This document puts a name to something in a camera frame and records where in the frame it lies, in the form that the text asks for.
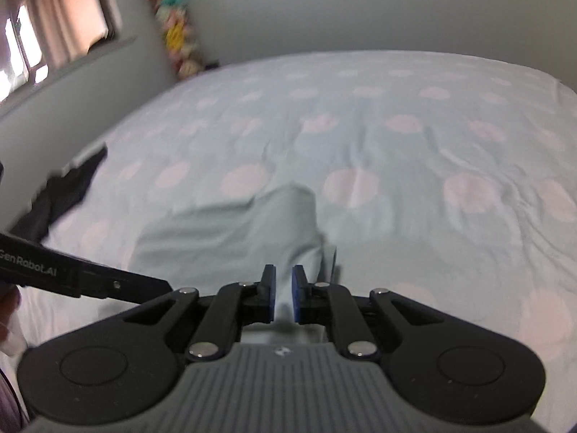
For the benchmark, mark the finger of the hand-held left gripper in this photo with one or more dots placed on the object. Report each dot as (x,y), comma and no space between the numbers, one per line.
(121,285)

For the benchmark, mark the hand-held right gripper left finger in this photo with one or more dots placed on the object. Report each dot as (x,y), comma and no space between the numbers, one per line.
(270,295)

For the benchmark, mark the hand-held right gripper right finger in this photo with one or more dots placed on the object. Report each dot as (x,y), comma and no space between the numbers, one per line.
(297,295)

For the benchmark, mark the pale green garment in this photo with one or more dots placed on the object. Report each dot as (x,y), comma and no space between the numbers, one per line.
(225,234)

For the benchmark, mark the black pants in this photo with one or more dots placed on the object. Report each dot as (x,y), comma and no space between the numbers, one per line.
(58,194)

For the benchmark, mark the person's left hand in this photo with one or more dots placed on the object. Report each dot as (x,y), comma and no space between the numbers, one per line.
(8,304)

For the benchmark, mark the person's striped purple clothing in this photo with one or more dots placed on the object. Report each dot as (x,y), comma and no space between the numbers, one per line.
(8,401)

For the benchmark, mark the pink dotted pale blue blanket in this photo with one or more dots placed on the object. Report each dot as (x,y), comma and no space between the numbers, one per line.
(405,180)

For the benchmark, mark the grey window sill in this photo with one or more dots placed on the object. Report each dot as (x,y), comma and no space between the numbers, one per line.
(67,66)

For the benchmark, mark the window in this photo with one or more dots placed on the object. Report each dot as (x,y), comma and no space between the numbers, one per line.
(18,49)

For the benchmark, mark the beige curtain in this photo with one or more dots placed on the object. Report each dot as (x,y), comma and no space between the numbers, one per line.
(63,9)

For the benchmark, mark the stack of plush toys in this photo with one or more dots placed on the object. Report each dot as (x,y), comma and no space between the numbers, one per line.
(173,22)

